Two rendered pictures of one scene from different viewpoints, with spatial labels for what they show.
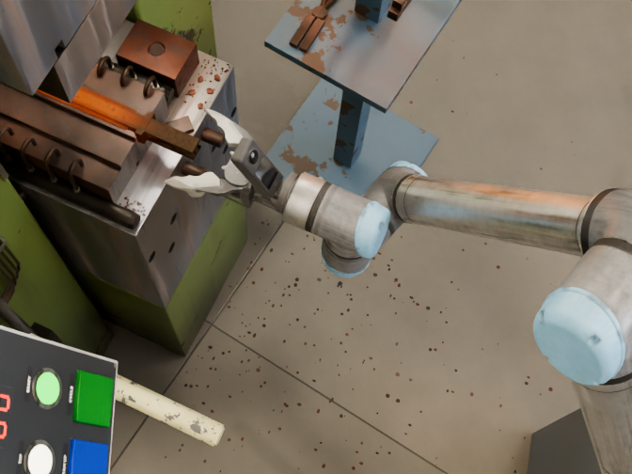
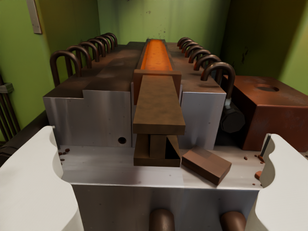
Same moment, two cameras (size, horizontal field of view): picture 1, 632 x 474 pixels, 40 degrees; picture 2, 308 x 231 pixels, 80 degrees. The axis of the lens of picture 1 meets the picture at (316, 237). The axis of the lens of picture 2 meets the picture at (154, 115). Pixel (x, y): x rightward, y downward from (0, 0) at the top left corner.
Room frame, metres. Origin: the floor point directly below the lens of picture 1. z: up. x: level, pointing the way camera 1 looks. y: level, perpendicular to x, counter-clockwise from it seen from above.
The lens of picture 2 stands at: (0.61, 0.14, 1.06)
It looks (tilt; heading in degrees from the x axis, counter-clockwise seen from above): 28 degrees down; 71
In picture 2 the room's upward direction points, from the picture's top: 2 degrees clockwise
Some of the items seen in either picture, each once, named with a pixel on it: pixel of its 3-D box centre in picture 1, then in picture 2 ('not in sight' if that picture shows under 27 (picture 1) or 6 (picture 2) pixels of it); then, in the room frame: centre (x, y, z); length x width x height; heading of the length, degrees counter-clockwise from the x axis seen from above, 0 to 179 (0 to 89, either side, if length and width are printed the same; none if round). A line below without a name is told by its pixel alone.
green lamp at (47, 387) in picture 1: (47, 388); not in sight; (0.20, 0.35, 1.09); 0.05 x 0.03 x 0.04; 162
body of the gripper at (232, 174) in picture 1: (259, 181); not in sight; (0.61, 0.11, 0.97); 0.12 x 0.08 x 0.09; 72
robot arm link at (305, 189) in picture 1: (303, 198); not in sight; (0.59, 0.03, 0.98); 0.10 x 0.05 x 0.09; 162
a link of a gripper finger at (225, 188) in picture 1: (221, 181); not in sight; (0.59, 0.17, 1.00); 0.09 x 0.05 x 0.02; 108
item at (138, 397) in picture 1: (118, 387); not in sight; (0.29, 0.34, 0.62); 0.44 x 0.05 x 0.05; 72
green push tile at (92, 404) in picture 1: (91, 399); not in sight; (0.21, 0.30, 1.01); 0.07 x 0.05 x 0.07; 7
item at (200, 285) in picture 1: (114, 224); not in sight; (0.77, 0.52, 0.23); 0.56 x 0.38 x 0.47; 72
